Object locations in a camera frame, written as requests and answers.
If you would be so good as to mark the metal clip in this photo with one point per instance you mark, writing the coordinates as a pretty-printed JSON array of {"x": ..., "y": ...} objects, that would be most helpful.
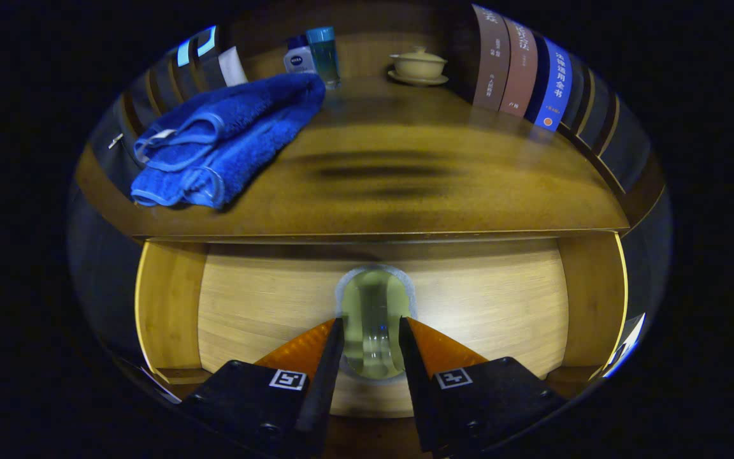
[{"x": 115, "y": 140}]

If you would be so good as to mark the white bottle with blue cap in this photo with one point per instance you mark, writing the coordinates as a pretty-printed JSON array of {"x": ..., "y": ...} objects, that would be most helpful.
[{"x": 298, "y": 58}]

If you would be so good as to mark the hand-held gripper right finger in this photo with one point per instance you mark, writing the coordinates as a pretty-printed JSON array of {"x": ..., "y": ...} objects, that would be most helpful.
[{"x": 415, "y": 382}]

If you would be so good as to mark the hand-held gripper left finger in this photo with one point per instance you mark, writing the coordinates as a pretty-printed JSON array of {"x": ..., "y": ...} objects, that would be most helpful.
[{"x": 325, "y": 382}]

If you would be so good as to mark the beige lidded tea cup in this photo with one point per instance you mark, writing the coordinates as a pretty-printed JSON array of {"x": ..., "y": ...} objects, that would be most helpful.
[{"x": 418, "y": 65}]

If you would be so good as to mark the white slotted panel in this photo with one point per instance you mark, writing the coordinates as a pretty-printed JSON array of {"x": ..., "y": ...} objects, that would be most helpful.
[{"x": 628, "y": 341}]

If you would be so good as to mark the dark brown book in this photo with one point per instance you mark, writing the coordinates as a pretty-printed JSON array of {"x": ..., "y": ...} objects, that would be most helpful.
[{"x": 491, "y": 57}]

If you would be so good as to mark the blue towel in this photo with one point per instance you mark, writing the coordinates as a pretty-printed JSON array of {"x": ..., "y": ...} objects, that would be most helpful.
[{"x": 233, "y": 140}]

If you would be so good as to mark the reddish brown book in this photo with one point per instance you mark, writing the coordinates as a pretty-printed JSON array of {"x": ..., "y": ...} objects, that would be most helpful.
[{"x": 521, "y": 70}]

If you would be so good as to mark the teal bottle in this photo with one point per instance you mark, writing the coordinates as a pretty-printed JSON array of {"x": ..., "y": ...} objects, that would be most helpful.
[{"x": 325, "y": 57}]

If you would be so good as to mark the wooden cabinet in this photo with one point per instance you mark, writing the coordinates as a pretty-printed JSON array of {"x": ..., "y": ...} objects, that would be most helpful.
[{"x": 367, "y": 51}]

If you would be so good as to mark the wooden drawer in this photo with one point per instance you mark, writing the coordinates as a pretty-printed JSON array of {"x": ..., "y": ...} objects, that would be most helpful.
[{"x": 501, "y": 306}]

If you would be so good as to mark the white tube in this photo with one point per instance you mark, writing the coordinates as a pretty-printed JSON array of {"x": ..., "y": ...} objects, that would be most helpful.
[{"x": 233, "y": 67}]

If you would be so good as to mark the wooden countertop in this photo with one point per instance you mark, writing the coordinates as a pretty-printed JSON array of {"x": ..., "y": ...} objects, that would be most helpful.
[{"x": 405, "y": 204}]

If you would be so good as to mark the blue book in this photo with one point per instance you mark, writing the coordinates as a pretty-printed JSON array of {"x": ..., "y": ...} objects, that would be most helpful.
[{"x": 553, "y": 86}]

